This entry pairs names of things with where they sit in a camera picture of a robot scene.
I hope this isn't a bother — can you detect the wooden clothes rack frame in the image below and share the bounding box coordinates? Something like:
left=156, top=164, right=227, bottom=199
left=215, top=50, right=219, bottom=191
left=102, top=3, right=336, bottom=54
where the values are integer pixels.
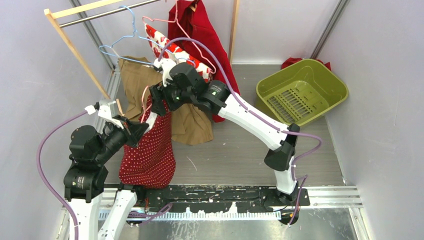
left=43, top=0, right=240, bottom=99

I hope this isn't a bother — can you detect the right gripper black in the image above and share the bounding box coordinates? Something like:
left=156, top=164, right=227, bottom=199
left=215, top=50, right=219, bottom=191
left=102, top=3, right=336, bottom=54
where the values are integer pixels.
left=148, top=78, right=194, bottom=118

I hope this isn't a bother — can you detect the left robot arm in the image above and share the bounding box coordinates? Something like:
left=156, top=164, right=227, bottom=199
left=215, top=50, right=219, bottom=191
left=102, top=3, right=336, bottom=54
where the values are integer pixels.
left=63, top=115, right=150, bottom=240

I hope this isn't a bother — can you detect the aluminium corner rail right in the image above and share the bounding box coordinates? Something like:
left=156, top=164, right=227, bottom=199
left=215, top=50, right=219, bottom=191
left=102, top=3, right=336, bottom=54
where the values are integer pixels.
left=310, top=0, right=350, bottom=59

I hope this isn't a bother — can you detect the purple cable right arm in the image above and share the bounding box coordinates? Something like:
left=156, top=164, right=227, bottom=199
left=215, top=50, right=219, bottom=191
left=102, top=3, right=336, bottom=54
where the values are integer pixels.
left=156, top=37, right=324, bottom=228

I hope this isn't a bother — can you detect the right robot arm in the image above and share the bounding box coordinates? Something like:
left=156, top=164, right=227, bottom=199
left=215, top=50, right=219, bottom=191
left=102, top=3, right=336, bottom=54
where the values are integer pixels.
left=149, top=58, right=300, bottom=206

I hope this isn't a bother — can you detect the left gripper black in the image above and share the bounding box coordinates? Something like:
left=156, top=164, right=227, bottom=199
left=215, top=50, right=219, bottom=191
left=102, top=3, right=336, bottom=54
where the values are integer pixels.
left=94, top=114, right=149, bottom=162

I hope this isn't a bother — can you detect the red polka dot skirt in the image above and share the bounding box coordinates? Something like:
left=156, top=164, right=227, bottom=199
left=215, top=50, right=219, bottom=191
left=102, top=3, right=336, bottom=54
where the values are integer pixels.
left=118, top=108, right=176, bottom=189

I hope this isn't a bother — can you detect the poppy print white skirt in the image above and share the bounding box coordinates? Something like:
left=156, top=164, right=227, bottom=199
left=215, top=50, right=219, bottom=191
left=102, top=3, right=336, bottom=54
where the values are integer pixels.
left=144, top=23, right=214, bottom=84

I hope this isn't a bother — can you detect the green plastic laundry basket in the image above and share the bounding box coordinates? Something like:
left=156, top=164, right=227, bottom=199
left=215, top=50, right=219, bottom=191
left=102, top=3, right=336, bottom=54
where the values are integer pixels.
left=255, top=59, right=349, bottom=127

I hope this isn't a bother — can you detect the pink wire hanger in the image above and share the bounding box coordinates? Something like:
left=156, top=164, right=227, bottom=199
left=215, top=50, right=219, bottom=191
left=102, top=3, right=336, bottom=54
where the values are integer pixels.
left=140, top=85, right=152, bottom=123

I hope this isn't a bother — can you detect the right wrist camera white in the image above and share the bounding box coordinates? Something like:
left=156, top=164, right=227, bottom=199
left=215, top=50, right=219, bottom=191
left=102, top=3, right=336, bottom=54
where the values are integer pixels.
left=153, top=58, right=177, bottom=87

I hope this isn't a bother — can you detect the blue wire hanger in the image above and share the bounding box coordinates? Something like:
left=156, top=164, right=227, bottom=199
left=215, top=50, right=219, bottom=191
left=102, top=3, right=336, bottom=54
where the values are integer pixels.
left=98, top=5, right=196, bottom=67

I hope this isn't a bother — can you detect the tan brown skirt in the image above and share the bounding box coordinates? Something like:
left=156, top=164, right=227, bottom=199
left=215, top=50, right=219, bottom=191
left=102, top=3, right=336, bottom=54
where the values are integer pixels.
left=118, top=56, right=214, bottom=145

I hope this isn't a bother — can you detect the aluminium floor rail front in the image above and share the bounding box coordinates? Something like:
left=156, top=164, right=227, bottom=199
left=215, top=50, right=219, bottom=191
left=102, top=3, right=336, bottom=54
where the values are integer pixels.
left=59, top=185, right=364, bottom=222

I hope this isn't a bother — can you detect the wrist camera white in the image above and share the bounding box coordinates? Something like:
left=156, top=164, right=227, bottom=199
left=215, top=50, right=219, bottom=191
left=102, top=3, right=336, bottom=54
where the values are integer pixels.
left=153, top=58, right=177, bottom=87
left=84, top=99, right=124, bottom=129

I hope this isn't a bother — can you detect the metal clothes rail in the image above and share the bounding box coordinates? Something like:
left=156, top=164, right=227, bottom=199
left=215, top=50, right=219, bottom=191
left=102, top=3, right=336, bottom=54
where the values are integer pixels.
left=59, top=0, right=160, bottom=28

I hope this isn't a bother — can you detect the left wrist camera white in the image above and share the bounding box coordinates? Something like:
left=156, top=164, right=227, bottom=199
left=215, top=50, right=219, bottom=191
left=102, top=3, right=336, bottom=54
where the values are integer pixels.
left=84, top=99, right=124, bottom=129

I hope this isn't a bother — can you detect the crumpled red cloth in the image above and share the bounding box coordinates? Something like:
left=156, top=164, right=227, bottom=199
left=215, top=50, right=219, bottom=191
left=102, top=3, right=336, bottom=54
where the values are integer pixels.
left=281, top=57, right=332, bottom=71

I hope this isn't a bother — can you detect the red hanging garment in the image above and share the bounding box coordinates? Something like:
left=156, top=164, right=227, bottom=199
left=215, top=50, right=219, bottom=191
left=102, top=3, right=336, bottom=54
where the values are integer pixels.
left=167, top=0, right=241, bottom=124

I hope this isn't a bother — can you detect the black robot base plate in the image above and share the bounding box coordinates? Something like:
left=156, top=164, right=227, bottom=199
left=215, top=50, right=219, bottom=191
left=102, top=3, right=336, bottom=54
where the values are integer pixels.
left=102, top=184, right=312, bottom=215

